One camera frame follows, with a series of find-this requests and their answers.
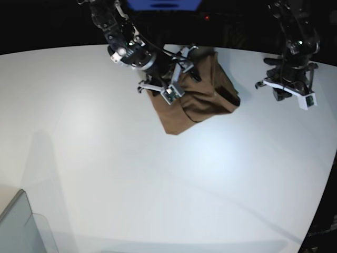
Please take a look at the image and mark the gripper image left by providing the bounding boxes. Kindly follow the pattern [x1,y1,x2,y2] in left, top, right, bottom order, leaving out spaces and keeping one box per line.
[137,45,202,96]

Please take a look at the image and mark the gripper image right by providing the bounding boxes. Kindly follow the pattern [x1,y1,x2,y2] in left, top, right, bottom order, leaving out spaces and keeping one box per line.
[255,62,318,102]

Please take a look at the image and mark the brown t-shirt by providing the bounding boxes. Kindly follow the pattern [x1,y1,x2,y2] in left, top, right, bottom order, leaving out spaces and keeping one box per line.
[147,52,241,135]

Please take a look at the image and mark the blue box at top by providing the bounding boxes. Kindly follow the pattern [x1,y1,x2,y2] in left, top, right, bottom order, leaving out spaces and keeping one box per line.
[127,0,202,11]

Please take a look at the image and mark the translucent plastic bin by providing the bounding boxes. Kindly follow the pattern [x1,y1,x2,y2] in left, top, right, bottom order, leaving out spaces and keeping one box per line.
[1,189,59,252]

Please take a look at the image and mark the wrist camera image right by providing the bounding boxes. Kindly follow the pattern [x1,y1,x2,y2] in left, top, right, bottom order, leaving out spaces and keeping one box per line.
[298,92,317,110]

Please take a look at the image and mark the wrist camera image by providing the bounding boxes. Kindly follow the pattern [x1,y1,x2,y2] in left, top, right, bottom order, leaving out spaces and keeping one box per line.
[160,83,185,105]
[298,92,317,110]

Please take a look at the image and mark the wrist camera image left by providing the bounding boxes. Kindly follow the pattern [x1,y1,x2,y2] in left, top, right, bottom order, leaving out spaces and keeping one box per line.
[160,83,185,105]

